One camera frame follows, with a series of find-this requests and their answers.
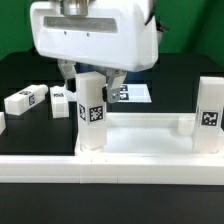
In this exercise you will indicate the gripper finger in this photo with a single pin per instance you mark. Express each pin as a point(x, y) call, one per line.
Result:
point(111, 92)
point(67, 69)

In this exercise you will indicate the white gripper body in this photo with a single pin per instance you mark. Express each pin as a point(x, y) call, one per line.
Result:
point(118, 34)

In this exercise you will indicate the white desk tabletop tray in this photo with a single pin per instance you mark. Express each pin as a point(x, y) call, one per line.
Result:
point(150, 135)

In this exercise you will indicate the white front fence bar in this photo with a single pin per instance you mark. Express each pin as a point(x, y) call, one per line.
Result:
point(71, 169)

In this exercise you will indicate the white marker base plate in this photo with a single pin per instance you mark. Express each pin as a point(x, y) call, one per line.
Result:
point(126, 93)

